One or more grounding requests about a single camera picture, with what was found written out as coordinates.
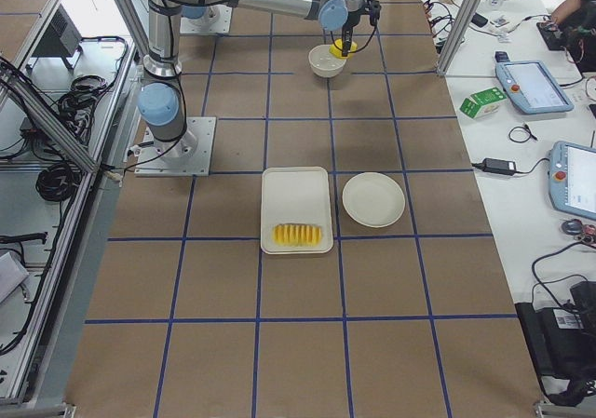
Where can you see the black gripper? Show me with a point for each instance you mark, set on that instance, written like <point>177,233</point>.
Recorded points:
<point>352,12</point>

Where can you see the yellow lemon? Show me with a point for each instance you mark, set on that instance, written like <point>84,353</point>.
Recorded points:
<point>337,49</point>

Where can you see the white ceramic bowl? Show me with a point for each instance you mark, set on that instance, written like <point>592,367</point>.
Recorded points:
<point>324,63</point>

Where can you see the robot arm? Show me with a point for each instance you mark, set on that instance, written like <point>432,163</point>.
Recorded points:
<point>161,101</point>

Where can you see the green white carton box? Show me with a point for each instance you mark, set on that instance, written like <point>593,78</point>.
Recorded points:
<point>482,103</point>

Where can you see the cream round plate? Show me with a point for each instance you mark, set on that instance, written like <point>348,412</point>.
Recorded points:
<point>373,199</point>

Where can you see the blue teach pendant upper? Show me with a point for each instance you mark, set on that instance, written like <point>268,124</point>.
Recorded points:
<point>532,88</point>

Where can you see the blue teach pendant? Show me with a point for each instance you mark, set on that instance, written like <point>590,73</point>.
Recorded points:
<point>532,88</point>
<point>572,179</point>

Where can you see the cream rectangular tray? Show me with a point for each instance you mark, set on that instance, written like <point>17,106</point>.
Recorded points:
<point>295,195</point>

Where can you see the black power adapter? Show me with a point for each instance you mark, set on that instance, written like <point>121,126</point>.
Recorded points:
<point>499,166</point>

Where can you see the sliced yellow bread loaf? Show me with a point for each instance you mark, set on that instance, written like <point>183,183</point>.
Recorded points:
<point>297,234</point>

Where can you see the blue teach pendant lower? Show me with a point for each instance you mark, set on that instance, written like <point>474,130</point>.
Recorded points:
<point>572,179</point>

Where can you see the grey electronics box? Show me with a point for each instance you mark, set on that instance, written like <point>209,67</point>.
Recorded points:
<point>61,40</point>

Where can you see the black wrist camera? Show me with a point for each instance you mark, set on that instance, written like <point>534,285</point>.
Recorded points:
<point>373,11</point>

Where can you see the aluminium frame post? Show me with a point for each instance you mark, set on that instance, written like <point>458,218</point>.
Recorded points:
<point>462,20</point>

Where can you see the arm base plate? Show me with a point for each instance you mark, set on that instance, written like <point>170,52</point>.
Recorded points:
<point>190,156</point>
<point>202,21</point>

